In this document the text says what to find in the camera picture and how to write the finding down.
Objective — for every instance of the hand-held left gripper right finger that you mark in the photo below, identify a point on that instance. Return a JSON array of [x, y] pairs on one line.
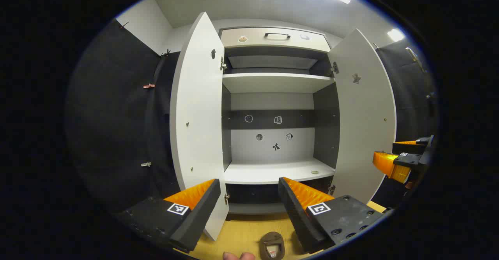
[[296, 217]]

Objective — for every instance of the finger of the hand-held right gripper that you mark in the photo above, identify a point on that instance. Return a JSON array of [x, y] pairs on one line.
[[407, 147], [409, 159]]

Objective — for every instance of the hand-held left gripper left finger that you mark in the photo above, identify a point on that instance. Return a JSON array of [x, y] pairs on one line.
[[200, 213]]

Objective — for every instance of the brown shoe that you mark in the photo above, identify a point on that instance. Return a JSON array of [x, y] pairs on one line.
[[273, 246]]

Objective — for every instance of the white shoe cabinet door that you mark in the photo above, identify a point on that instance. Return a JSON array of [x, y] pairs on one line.
[[199, 115], [362, 127]]

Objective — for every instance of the white shoe cabinet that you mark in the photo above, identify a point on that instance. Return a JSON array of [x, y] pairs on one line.
[[273, 147]]

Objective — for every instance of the white cabinet shelf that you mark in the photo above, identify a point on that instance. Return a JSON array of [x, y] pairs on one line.
[[273, 171], [273, 82]]

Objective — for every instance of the white cabinet drawer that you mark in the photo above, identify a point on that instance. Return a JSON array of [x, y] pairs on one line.
[[253, 38]]

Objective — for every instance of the black backdrop cloth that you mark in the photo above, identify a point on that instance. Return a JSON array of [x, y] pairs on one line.
[[109, 115], [409, 96]]

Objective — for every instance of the silver clip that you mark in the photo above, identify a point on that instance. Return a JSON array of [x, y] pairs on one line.
[[145, 164]]

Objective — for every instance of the ceiling light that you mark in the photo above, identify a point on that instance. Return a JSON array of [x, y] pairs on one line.
[[395, 34]]

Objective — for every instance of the red clip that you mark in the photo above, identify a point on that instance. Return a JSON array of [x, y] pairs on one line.
[[148, 85]]

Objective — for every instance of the small black clip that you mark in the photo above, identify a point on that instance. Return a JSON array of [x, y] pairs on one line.
[[166, 52]]

